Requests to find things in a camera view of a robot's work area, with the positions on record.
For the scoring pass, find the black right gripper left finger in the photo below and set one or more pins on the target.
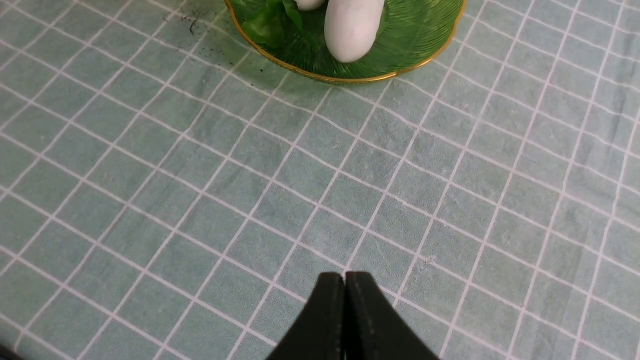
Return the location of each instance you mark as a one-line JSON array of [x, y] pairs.
[[316, 334]]

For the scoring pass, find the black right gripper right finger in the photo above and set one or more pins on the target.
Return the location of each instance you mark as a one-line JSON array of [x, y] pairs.
[[372, 329]]

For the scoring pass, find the white radish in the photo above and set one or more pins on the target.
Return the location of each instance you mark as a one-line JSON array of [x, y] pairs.
[[350, 28]]

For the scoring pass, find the green checked tablecloth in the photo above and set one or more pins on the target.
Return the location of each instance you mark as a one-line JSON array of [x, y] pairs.
[[167, 193]]

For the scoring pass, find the green plastic plate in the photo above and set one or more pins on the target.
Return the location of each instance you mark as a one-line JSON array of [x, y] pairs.
[[411, 33]]

